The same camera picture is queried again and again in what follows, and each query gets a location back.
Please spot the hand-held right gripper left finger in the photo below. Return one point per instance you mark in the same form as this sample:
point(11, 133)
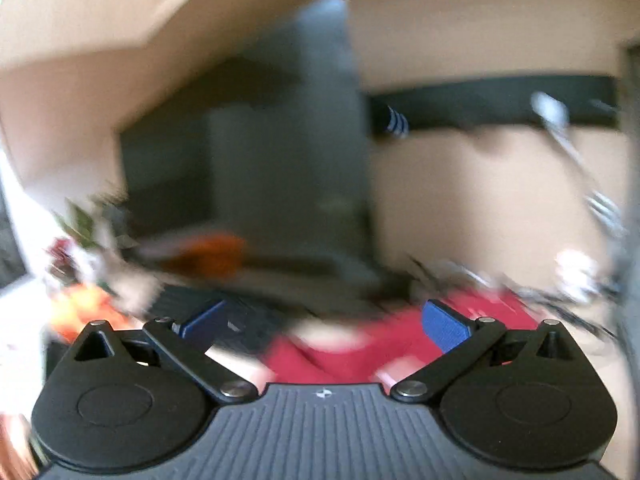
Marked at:
point(202, 327)

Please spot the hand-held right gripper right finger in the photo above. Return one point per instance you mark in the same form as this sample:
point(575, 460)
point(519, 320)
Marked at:
point(445, 327)

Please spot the red fleece garment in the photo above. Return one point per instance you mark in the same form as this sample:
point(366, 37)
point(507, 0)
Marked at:
point(350, 355)

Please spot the black keyboard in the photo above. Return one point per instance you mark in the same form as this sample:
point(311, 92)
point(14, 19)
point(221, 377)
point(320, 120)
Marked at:
point(250, 320)

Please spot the orange object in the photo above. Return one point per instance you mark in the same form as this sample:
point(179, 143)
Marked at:
point(205, 255)

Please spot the orange cloth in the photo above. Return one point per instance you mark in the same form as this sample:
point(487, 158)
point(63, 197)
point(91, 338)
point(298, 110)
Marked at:
point(80, 310)

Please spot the black computer monitor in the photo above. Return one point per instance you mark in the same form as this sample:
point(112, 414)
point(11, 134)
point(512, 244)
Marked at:
point(280, 160)

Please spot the black socket rail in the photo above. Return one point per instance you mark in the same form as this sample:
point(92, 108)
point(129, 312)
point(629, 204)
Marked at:
point(475, 105)

